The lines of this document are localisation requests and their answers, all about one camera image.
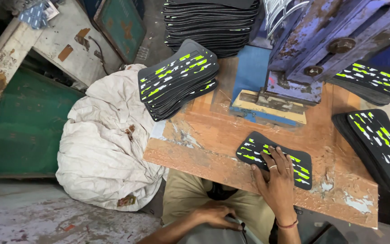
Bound person's right hand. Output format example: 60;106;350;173
251;146;298;223

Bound person's left hand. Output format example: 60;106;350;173
194;200;244;232

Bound black neon-printed shoe piece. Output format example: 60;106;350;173
236;131;313;190

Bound person's khaki trousers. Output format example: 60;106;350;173
161;168;277;244

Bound worn wooden work board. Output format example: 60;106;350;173
143;57;379;230

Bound wooden cutting die block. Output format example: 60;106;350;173
230;89;307;127

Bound white crumpled sack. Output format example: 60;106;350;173
55;63;169;213

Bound stack of black printed panels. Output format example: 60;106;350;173
331;109;390;198
138;39;220;122
162;0;261;58
328;60;390;106

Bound blue mat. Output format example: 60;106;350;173
230;45;300;127

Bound blue rusty press machine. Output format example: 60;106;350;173
262;0;390;106

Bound green framed metal panel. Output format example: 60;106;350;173
93;0;147;65

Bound green metal cabinet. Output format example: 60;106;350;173
0;67;86;178

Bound worn white bench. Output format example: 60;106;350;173
0;0;125;102

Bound blue patterned paper packet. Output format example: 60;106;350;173
18;0;60;30

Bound red thread bracelet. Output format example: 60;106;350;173
276;219;299;230

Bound thin dark cable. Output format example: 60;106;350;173
87;35;110;76

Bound white wire guard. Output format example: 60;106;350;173
263;0;311;36

